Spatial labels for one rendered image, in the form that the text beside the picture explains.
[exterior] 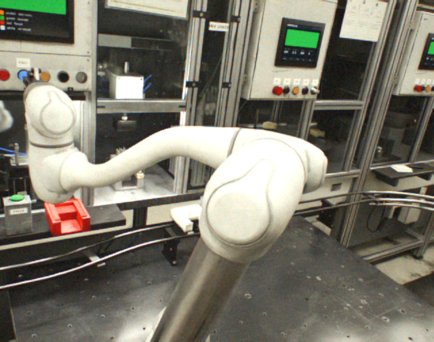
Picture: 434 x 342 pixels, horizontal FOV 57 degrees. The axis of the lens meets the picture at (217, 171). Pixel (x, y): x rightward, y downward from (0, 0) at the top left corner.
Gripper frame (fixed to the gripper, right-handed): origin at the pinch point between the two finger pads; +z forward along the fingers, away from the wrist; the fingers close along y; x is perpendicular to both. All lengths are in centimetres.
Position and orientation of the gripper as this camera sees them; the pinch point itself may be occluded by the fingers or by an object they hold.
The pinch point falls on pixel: (29, 81)
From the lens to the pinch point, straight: 135.8
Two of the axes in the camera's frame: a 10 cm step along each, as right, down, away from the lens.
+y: 1.3, -9.2, -3.6
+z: -5.1, -3.8, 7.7
